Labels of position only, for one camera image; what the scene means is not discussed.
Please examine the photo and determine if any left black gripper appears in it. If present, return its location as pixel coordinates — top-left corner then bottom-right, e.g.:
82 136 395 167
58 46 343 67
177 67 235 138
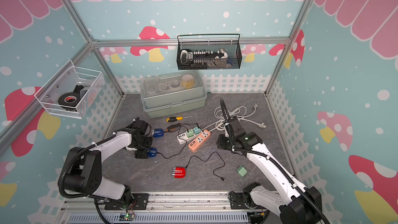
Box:
132 136 153 159

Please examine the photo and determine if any blue shaver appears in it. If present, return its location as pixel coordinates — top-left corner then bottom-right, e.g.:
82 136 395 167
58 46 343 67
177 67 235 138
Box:
147 148 158 158
152 129 164 138

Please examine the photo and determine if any teal charger adapter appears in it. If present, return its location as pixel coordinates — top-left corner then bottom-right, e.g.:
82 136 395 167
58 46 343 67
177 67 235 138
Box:
193 127 202 135

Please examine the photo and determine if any black cable with plug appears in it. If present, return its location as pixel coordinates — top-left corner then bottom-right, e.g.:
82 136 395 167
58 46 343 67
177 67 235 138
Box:
184 151 226 182

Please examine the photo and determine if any green charger adapter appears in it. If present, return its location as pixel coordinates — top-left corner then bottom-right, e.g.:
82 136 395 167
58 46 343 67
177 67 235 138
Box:
236 166 248 177
186 129 194 138

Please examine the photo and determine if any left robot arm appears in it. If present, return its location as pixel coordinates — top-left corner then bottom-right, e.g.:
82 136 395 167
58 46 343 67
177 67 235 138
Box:
58 117 152 209

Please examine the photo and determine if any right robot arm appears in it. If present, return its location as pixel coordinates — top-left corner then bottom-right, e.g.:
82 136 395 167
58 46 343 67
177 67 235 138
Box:
218 100 329 224

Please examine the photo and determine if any red electric shaver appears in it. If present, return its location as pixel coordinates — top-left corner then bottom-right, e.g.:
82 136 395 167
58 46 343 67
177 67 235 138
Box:
172 167 186 178

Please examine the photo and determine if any orange power strip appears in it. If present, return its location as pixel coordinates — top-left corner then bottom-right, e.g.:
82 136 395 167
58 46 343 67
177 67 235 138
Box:
188 130 211 152

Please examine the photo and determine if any white power strip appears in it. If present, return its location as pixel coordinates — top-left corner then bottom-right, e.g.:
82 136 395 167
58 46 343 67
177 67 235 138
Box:
177 132 189 145

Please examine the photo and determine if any green plastic storage box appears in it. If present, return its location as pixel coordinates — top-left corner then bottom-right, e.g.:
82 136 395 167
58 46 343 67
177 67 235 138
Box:
141 71 207 118

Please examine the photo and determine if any yellow tape roll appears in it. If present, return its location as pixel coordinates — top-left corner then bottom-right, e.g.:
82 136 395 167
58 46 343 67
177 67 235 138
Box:
181 74 196 88

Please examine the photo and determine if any black tape roll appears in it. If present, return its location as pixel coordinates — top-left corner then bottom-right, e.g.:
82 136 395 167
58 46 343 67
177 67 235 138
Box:
58 92 81 111

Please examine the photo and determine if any black power strip in basket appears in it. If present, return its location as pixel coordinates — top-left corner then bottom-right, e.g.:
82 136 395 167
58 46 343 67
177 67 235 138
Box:
178 49 228 65

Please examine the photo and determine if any white coiled power cable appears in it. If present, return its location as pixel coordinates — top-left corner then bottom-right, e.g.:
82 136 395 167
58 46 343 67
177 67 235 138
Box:
201 103 267 132

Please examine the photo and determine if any orange handled screwdriver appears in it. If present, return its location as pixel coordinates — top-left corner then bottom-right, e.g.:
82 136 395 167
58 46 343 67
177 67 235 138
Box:
166 123 181 132

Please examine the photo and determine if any yellow handled screwdriver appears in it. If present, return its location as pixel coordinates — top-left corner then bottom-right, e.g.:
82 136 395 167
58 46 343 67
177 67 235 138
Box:
166 116 193 122

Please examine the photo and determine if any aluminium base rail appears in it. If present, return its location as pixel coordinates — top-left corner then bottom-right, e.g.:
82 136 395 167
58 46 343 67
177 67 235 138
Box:
56 191 281 224

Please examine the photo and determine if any clear acrylic wall bin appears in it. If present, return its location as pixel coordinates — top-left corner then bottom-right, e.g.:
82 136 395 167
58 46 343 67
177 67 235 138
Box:
35 61 105 119

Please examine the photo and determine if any black wire mesh basket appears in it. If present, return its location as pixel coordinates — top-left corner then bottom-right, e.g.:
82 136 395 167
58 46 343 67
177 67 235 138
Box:
176 34 242 70

